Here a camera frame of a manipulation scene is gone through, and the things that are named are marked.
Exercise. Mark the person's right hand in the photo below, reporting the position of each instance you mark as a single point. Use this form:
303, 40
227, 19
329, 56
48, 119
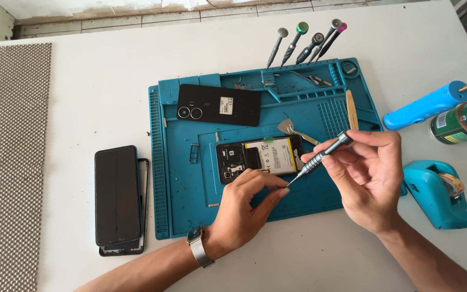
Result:
371, 190

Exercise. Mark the person's left hand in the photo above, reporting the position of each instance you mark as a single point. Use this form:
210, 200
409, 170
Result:
233, 219

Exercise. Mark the grey precision screwdriver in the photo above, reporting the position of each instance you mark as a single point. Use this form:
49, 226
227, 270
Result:
318, 160

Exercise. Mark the silver wristwatch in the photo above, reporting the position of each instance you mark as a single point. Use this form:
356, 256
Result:
198, 245

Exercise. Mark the blue silicone repair mat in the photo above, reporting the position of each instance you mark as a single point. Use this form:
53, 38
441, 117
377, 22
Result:
185, 190

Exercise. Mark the blue tape dispenser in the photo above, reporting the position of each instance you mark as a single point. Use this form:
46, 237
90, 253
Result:
428, 194

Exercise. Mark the black sim card tray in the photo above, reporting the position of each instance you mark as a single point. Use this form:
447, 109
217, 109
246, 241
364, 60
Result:
194, 154

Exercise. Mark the beige flat spudger stick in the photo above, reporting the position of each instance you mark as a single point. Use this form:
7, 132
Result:
352, 109

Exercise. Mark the clear tape roll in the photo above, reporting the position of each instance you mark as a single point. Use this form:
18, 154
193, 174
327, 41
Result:
454, 182

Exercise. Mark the blue electric hand tool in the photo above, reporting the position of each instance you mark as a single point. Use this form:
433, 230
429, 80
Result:
424, 107

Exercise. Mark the metal pry spudger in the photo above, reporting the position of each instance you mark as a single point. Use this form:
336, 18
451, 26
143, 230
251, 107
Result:
288, 127

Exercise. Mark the black phone back cover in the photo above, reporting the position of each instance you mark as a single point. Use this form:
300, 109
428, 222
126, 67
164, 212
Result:
217, 104

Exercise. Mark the green spray can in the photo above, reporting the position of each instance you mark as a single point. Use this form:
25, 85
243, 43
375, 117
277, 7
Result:
464, 119

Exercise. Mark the black screen smartphone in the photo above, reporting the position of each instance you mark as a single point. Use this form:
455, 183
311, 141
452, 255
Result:
118, 194

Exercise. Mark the metal tweezers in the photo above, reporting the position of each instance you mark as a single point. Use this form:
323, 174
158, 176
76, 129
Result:
310, 79

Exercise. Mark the black cap screwdriver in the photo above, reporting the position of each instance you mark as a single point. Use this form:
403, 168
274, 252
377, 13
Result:
308, 49

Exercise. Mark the pink cap screwdriver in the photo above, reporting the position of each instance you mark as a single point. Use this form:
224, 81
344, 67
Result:
333, 39

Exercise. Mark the grey cap screwdriver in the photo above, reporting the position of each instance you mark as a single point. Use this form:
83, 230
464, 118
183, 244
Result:
276, 48
326, 36

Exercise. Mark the green cap screwdriver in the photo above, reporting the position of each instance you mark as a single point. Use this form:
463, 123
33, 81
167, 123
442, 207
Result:
292, 44

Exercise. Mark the grey non-slip mat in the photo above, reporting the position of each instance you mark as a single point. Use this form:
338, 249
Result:
8, 162

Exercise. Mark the black phone frame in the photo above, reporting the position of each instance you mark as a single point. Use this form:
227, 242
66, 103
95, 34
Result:
144, 202

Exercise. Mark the small metal bracket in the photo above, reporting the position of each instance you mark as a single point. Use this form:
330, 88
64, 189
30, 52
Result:
270, 80

